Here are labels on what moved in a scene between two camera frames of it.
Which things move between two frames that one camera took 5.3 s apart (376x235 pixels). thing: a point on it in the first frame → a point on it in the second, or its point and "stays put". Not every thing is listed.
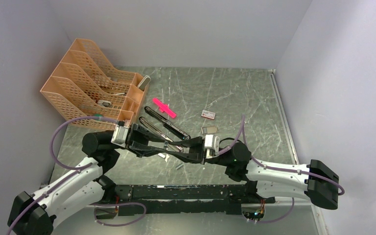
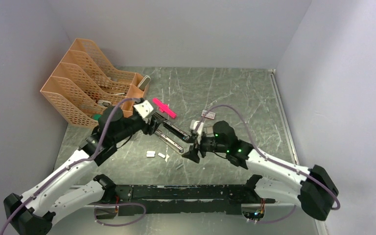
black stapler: [162, 127] stays put
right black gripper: [196, 143] → [192, 153]
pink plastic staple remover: [164, 107] stays put
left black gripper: [137, 141] → [151, 128]
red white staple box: [208, 114] stays put
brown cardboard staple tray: [209, 129] stays put
